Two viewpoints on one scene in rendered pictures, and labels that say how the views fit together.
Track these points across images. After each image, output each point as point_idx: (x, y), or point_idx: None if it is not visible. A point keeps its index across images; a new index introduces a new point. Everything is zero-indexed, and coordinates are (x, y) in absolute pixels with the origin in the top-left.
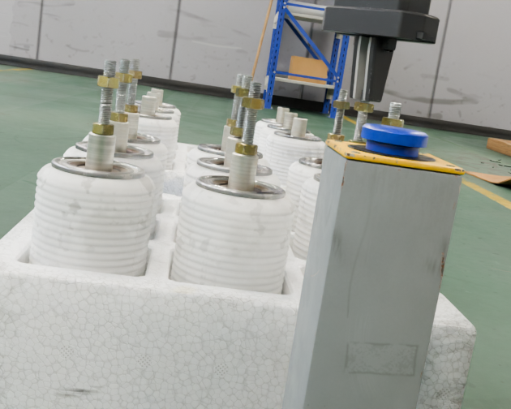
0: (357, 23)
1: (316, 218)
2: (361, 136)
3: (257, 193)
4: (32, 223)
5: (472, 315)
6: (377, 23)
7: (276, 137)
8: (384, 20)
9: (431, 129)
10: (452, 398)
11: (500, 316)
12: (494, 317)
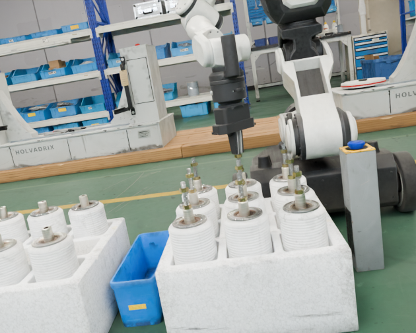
0: (240, 127)
1: (354, 172)
2: (358, 146)
3: (306, 185)
4: (313, 236)
5: (134, 240)
6: (246, 124)
7: (90, 209)
8: (248, 122)
9: None
10: None
11: (135, 235)
12: (136, 236)
